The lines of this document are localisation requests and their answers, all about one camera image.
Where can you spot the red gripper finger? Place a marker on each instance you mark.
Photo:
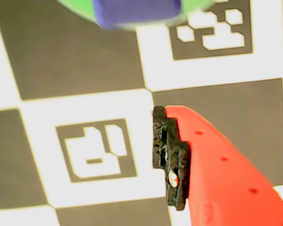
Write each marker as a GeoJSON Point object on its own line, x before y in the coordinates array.
{"type": "Point", "coordinates": [214, 176]}

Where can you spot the blue cube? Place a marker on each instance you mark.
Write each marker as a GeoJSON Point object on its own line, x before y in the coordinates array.
{"type": "Point", "coordinates": [136, 11]}

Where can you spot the black white marker checkerboard mat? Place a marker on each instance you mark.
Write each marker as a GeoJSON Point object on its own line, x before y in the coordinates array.
{"type": "Point", "coordinates": [37, 58]}

